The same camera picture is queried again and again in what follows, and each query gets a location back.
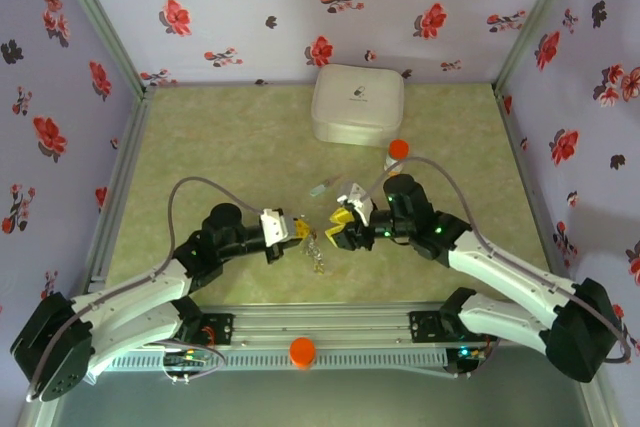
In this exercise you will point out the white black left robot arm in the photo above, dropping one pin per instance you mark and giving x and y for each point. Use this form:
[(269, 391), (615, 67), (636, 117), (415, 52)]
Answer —
[(130, 292)]

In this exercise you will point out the orange round cap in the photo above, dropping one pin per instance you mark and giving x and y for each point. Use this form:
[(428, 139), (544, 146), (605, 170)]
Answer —
[(302, 352)]

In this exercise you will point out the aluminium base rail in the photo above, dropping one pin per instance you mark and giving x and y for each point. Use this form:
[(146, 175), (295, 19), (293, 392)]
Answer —
[(320, 322)]

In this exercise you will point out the orange-lid pill bottle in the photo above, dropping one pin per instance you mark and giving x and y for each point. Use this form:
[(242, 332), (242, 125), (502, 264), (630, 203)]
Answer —
[(398, 148)]

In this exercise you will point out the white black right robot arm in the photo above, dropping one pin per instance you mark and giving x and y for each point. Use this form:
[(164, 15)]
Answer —
[(500, 272)]

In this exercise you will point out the aluminium side rail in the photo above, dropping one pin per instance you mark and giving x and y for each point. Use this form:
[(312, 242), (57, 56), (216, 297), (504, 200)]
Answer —
[(536, 197), (122, 182)]

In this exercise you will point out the white square lidded container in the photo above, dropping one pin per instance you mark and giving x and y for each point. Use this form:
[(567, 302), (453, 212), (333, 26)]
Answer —
[(357, 102)]

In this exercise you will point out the aluminium frame post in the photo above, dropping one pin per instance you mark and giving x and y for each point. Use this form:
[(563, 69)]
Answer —
[(532, 22), (102, 22)]

